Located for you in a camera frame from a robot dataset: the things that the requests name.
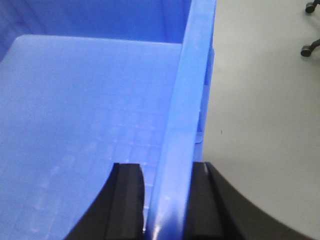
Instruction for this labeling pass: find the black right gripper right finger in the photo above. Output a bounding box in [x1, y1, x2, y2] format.
[184, 162, 308, 240]

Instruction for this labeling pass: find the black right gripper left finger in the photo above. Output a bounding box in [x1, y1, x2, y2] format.
[66, 163, 145, 240]

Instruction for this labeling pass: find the light blue plastic bin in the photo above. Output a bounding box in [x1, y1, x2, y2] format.
[0, 0, 217, 240]

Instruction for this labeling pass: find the black office chair caster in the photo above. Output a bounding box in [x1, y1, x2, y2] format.
[305, 0, 320, 14]
[300, 39, 320, 57]

